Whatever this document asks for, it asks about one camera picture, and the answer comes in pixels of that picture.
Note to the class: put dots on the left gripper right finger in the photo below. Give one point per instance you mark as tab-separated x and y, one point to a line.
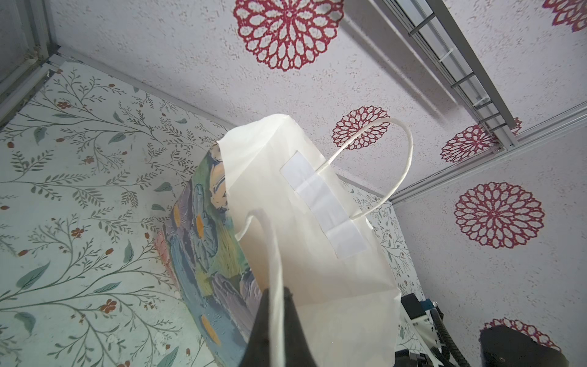
297	352

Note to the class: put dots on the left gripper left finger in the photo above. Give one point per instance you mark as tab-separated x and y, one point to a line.
257	352

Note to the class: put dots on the white floral paper bag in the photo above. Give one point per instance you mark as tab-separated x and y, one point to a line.
265	210

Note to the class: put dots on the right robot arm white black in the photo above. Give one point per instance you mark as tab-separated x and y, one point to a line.
504	347

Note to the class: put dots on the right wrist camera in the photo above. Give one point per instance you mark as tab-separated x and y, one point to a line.
416	308

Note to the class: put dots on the black wall shelf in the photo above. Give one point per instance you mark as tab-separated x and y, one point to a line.
434	30

